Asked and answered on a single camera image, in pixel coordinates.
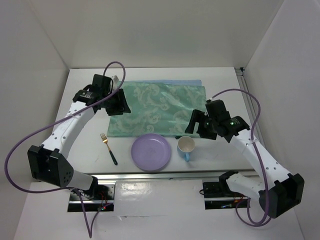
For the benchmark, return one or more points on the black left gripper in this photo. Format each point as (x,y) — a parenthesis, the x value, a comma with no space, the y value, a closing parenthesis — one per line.
(121,106)

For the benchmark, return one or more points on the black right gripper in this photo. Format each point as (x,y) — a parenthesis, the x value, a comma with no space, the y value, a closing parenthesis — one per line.
(197,116)

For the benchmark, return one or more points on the green patterned satin cloth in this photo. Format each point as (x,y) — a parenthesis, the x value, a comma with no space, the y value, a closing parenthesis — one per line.
(158,108)

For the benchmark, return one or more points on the gold fork with green handle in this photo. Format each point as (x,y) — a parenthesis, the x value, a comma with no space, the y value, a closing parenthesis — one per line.
(106,142)

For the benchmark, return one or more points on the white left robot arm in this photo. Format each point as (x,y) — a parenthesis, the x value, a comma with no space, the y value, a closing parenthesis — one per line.
(49,161)

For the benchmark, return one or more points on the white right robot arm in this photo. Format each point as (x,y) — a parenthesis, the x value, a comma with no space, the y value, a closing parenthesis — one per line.
(279,191)

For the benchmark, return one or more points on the light blue mug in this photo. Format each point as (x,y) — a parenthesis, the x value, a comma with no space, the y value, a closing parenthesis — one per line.
(185,147)

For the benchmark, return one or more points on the lilac plastic plate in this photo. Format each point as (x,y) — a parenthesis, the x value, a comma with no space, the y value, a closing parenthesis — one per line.
(150,152)

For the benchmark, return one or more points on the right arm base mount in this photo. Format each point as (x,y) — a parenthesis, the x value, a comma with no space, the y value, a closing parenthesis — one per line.
(217,196)

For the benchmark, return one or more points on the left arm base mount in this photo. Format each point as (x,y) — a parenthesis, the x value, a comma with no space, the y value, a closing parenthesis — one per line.
(103,199)

